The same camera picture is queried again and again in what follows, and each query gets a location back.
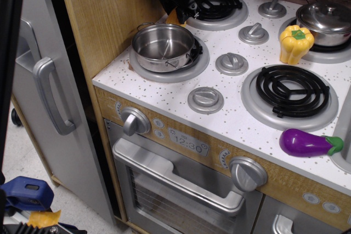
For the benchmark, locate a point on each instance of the steel pot with lid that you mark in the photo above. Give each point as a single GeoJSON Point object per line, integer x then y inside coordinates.
{"type": "Point", "coordinates": [328, 22]}

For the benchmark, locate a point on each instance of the grey stovetop knob back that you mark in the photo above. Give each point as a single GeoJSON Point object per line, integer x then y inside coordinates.
{"type": "Point", "coordinates": [272, 10]}

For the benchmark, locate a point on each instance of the front left stove burner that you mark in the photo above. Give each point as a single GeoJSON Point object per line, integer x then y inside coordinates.
{"type": "Point", "coordinates": [202, 58]}

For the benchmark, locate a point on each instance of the silver fridge door handle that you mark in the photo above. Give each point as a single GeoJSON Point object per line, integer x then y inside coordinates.
{"type": "Point", "coordinates": [50, 86]}

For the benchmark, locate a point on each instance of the grey stovetop knob front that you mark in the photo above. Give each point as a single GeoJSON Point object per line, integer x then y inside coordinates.
{"type": "Point", "coordinates": [205, 100]}

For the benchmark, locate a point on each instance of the grey toy fridge door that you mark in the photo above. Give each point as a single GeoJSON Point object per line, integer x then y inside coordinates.
{"type": "Point", "coordinates": [71, 159]}

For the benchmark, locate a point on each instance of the grey oven door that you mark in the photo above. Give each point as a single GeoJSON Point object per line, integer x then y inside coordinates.
{"type": "Point", "coordinates": [158, 209]}

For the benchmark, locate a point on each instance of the yellow toy bell pepper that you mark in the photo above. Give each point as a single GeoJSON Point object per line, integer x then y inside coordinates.
{"type": "Point", "coordinates": [295, 43]}

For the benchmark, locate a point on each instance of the back left stove burner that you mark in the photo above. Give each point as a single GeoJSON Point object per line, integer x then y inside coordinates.
{"type": "Point", "coordinates": [218, 15]}

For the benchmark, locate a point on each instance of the grey lower right door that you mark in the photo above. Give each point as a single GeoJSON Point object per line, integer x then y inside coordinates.
{"type": "Point", "coordinates": [277, 217]}

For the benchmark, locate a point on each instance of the yellow tape piece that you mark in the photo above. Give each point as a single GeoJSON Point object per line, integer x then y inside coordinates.
{"type": "Point", "coordinates": [43, 219]}

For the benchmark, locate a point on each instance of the left silver oven dial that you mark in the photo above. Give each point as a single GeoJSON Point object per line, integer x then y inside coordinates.
{"type": "Point", "coordinates": [134, 121]}

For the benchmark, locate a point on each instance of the silver oven dial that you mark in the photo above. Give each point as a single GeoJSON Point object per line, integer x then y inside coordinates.
{"type": "Point", "coordinates": [134, 121]}
{"type": "Point", "coordinates": [247, 174]}

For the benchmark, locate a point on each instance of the small steel pan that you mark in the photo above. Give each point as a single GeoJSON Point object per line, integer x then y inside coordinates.
{"type": "Point", "coordinates": [163, 47]}

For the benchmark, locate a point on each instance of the front right stove burner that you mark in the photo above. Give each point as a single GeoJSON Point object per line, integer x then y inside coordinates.
{"type": "Point", "coordinates": [284, 97]}

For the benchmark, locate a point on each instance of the blue clamp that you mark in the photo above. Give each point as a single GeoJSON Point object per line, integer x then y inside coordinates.
{"type": "Point", "coordinates": [27, 194]}

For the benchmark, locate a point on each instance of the silver oven door handle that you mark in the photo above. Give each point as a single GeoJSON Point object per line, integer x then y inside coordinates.
{"type": "Point", "coordinates": [151, 158]}

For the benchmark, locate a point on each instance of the purple toy eggplant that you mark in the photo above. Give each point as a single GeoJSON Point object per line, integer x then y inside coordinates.
{"type": "Point", "coordinates": [298, 143]}

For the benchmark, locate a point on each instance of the yellow toy corn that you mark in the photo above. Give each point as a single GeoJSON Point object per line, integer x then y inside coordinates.
{"type": "Point", "coordinates": [173, 19]}

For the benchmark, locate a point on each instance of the grey stovetop knob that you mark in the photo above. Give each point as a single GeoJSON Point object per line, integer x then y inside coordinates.
{"type": "Point", "coordinates": [272, 10]}
{"type": "Point", "coordinates": [255, 34]}
{"type": "Point", "coordinates": [231, 64]}
{"type": "Point", "coordinates": [205, 100]}

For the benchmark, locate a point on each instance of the right silver oven dial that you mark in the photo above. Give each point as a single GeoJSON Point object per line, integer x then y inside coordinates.
{"type": "Point", "coordinates": [247, 174]}

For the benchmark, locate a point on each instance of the black caster wheel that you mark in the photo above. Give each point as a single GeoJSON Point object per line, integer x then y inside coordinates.
{"type": "Point", "coordinates": [15, 118]}

